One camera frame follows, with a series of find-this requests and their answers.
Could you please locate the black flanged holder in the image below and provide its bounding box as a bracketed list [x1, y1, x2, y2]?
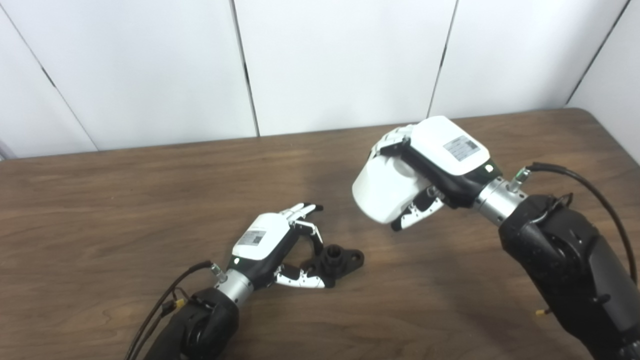
[300, 245, 365, 288]

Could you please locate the round white block with holes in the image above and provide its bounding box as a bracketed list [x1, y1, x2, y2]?
[351, 150, 426, 225]

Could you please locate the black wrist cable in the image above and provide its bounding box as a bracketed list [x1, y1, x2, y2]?
[124, 260, 226, 360]
[510, 161, 638, 286]

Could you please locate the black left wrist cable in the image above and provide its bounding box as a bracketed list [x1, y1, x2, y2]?
[124, 260, 226, 360]

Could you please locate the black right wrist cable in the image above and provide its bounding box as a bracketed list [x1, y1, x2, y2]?
[510, 161, 638, 286]

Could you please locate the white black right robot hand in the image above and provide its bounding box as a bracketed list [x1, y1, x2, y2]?
[367, 115, 503, 232]

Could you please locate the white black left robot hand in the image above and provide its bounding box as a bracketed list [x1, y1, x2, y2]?
[227, 202, 326, 290]

